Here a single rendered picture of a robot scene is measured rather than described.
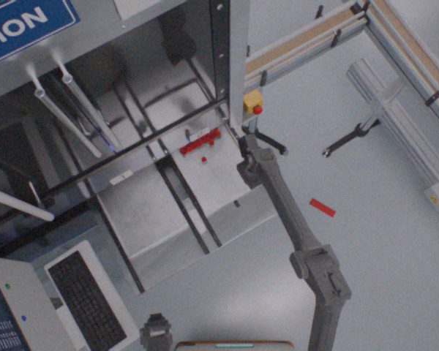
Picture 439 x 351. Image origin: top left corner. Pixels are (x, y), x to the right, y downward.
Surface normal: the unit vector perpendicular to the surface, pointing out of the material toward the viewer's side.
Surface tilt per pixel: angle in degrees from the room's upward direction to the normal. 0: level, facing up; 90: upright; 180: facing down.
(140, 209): 0
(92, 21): 90
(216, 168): 0
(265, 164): 27
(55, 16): 90
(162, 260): 0
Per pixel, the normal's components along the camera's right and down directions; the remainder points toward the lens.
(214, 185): -0.03, -0.25
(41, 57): 0.50, 0.83
